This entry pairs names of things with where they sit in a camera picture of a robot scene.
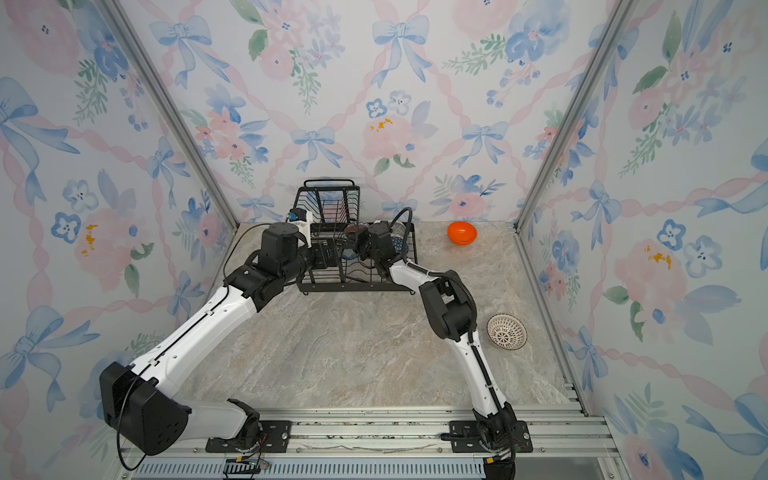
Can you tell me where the white blue floral bowl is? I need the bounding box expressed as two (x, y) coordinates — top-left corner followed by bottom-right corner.
(392, 237), (408, 254)

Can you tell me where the black wire dish rack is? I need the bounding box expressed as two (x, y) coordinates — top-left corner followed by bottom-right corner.
(291, 178), (418, 295)

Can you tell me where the aluminium rail frame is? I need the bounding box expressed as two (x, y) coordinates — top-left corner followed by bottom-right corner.
(109, 402), (629, 479)

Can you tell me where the beige lattice bowl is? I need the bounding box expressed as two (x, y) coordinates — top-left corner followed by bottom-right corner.
(486, 314), (528, 351)

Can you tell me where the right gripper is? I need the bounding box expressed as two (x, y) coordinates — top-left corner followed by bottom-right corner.
(344, 230), (380, 267)

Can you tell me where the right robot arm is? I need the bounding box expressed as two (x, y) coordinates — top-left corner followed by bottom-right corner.
(354, 222), (523, 458)

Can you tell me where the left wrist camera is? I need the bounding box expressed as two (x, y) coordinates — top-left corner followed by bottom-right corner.
(287, 207), (313, 224)

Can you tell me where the orange plastic bowl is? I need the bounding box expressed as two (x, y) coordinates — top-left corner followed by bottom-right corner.
(447, 221), (478, 246)

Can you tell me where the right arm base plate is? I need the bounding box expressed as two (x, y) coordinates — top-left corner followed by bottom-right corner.
(440, 420), (534, 454)

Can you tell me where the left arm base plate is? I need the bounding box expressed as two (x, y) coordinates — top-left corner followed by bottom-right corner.
(205, 420), (293, 454)

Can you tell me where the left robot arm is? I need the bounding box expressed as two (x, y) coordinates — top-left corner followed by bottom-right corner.
(99, 222), (339, 456)

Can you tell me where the black corrugated cable conduit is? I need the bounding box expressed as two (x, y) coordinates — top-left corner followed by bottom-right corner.
(389, 206), (481, 337)

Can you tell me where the red patterned bowl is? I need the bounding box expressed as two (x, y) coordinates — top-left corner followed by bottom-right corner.
(343, 224), (367, 242)

